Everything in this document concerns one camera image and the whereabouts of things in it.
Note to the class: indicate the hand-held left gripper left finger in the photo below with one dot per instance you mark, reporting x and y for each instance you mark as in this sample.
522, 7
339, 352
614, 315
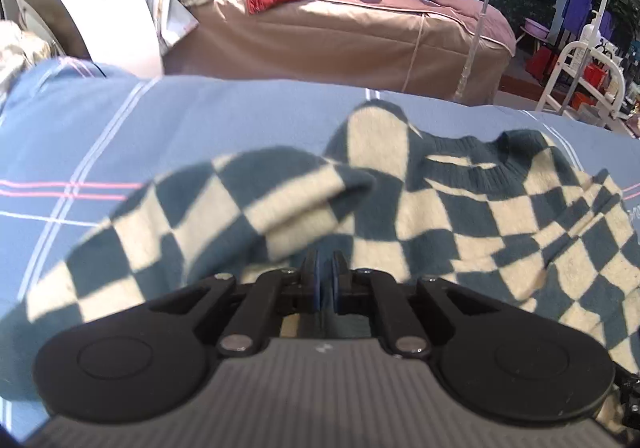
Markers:
312, 283

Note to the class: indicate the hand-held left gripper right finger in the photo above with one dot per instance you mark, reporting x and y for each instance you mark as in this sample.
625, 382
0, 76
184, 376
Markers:
340, 283

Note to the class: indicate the teal cream checkered sweater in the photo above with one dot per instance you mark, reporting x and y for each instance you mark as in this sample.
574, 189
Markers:
450, 208

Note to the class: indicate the blue plaid bed sheet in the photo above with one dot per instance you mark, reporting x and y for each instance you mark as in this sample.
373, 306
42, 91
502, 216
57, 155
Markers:
150, 128

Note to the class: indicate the brown covered massage bed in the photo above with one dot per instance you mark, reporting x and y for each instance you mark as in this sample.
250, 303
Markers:
325, 43

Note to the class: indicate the white trolley cart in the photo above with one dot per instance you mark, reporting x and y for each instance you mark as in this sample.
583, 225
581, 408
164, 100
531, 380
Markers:
555, 73

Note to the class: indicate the pink basin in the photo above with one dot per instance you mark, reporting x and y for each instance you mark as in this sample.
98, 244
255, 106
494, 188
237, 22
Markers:
535, 28

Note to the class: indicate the white beauty machine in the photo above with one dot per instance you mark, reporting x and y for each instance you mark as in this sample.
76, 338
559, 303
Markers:
115, 28

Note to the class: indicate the red cup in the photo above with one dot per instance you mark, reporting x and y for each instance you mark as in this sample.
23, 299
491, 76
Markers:
595, 74

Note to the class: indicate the green camouflage cloth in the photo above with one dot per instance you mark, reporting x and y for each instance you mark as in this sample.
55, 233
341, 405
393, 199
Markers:
525, 3

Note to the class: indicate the purple hanging cloth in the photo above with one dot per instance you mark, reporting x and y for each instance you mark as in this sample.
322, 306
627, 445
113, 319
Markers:
577, 13

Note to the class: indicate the floral quilt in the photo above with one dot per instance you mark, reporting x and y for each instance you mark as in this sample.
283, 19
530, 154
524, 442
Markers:
20, 53

